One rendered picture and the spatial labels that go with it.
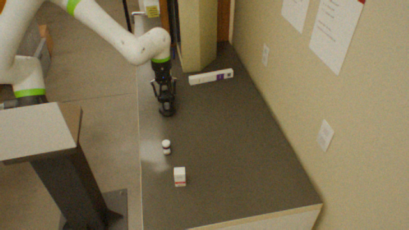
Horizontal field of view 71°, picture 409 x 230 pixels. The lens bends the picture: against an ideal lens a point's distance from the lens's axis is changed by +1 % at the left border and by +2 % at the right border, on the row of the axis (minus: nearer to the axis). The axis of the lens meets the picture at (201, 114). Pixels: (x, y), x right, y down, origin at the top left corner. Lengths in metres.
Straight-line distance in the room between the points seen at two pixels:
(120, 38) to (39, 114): 0.47
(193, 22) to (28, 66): 0.86
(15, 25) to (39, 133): 0.46
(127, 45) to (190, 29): 0.60
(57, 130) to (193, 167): 0.63
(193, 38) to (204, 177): 0.86
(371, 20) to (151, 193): 0.97
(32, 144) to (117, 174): 1.16
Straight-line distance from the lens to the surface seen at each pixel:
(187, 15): 1.69
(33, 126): 1.43
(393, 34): 0.89
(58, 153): 1.54
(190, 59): 1.81
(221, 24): 2.17
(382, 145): 0.97
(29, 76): 1.53
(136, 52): 1.19
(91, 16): 1.33
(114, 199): 2.39
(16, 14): 1.36
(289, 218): 1.27
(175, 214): 1.17
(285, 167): 1.33
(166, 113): 1.50
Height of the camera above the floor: 1.95
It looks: 41 degrees down
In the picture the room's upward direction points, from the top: 1 degrees counter-clockwise
